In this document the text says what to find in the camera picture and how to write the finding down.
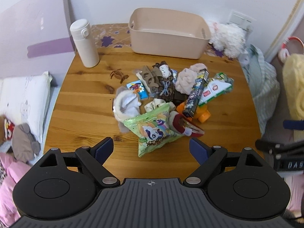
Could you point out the brown bow hair clip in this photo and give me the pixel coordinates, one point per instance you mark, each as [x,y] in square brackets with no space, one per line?
[147,78]

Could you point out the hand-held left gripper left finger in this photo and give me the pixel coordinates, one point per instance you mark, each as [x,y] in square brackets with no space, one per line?
[104,150]

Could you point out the white plush toy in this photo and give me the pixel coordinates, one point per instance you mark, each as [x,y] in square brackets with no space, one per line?
[228,38]

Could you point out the red patterned plush toy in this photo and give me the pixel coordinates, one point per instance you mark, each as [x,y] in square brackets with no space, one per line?
[6,128]

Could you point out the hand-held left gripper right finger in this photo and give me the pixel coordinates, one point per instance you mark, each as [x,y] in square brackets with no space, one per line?
[199,150]

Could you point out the beige plastic bin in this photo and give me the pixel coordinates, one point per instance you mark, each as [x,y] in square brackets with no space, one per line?
[166,42]

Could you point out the orange toy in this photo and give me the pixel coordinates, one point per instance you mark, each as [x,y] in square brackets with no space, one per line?
[204,115]

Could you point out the white thermos bottle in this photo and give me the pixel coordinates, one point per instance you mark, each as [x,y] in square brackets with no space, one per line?
[85,45]

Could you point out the white wall socket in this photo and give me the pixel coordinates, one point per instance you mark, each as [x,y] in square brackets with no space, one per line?
[237,17]

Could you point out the green cartoon snack bag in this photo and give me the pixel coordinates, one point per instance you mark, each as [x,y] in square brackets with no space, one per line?
[152,130]

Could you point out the red white packet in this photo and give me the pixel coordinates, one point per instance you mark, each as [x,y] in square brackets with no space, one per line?
[180,123]

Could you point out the grey white fluffy sock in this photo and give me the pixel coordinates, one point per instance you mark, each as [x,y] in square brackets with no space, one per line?
[125,106]

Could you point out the blue white patterned cloth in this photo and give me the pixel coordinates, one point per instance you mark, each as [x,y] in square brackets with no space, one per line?
[174,76]

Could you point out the floral table mat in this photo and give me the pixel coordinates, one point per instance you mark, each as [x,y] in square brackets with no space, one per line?
[106,35]

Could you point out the yellow fluffy blanket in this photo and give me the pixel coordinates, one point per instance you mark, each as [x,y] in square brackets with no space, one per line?
[294,87]

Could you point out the pink blanket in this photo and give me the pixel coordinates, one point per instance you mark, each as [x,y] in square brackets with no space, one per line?
[9,182]

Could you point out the lavender bed headboard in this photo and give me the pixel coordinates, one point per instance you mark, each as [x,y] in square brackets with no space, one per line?
[35,28]

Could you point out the dark long snack box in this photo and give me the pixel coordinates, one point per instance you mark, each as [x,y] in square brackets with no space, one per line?
[194,95]

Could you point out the green striped cloth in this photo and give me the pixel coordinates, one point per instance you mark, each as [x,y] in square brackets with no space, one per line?
[263,83]

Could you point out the pink fluffy sock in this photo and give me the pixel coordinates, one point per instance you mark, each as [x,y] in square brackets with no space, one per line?
[187,80]

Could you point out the pink cloth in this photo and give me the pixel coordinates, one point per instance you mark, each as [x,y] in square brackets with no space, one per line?
[295,190]

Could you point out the grey plush toy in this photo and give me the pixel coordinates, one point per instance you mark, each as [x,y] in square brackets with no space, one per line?
[23,142]

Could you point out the white pillow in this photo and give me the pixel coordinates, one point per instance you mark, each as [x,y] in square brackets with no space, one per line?
[23,99]

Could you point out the small blue snack packet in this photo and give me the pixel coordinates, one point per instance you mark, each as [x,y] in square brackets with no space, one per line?
[137,89]

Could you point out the wooden desktop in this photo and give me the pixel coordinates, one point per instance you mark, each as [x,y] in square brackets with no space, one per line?
[83,99]

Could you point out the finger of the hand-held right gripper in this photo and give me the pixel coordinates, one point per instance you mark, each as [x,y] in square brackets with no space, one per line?
[294,125]
[268,147]

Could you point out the green white snack packet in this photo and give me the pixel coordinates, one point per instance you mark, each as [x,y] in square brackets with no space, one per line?
[213,90]

